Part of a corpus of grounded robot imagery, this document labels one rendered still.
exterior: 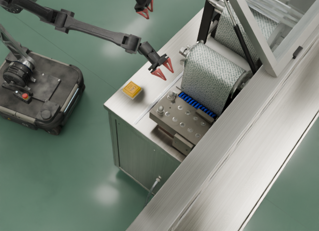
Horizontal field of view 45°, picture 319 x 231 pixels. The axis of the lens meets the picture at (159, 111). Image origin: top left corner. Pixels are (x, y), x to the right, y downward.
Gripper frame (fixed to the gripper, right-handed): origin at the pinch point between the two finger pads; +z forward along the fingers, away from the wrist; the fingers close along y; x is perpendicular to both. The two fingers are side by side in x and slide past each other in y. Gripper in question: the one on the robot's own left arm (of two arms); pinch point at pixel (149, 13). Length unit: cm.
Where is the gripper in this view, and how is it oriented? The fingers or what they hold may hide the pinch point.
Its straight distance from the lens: 217.0
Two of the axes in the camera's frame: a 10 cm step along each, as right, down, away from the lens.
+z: 4.1, 5.9, 7.0
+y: 3.5, -8.1, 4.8
